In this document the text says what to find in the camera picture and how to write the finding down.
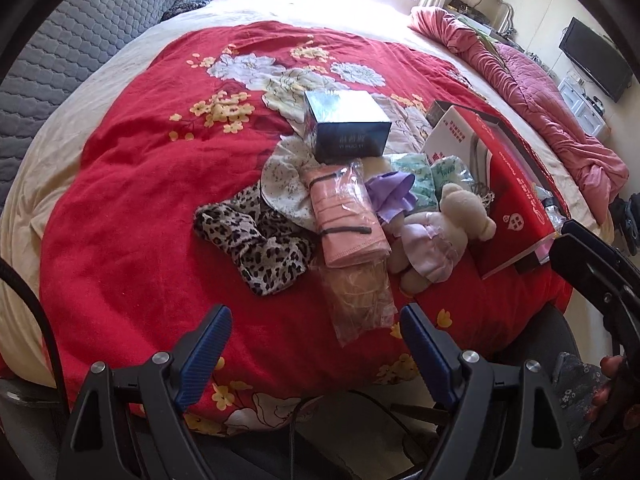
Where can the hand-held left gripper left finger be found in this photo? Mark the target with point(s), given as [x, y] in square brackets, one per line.
[207, 355]

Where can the white green tissue packet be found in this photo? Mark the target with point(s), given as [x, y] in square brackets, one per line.
[450, 172]

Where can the purple cloth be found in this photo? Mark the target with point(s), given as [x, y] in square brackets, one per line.
[392, 195]

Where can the white cabinet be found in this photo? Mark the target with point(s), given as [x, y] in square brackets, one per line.
[582, 107]

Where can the dark blue box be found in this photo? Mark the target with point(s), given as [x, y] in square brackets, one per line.
[345, 130]

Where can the person's right hand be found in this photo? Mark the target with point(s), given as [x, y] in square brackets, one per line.
[611, 366]

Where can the dark bag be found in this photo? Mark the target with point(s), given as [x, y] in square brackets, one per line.
[627, 225]

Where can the red floral blanket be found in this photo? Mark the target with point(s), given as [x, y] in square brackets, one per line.
[125, 210]

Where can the leopard print scrunchie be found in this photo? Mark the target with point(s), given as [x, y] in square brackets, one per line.
[260, 260]

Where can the white floral scrunchie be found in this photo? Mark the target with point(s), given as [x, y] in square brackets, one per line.
[285, 180]

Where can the pink face mask packet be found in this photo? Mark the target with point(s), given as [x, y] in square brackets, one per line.
[345, 215]

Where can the dark patterned pillow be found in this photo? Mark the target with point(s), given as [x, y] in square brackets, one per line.
[187, 5]

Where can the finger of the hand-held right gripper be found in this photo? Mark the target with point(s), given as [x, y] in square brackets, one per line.
[590, 240]
[575, 260]

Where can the cream plush bear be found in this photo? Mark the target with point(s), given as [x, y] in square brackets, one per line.
[435, 240]

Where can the vanity mirror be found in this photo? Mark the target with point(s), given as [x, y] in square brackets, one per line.
[505, 10]

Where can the black television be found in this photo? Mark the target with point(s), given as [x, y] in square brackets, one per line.
[597, 60]

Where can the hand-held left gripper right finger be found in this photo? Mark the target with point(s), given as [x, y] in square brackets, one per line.
[427, 355]

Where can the green cloth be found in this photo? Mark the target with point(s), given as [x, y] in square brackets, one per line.
[480, 35]

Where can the cream bed sheet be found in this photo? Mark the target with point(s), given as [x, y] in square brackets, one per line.
[75, 90]

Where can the grey quilted headboard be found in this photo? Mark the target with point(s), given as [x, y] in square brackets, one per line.
[75, 35]

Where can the pink quilt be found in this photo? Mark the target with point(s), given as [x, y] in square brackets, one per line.
[540, 95]

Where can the person's floral clothing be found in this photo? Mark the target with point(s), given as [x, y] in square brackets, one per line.
[575, 395]

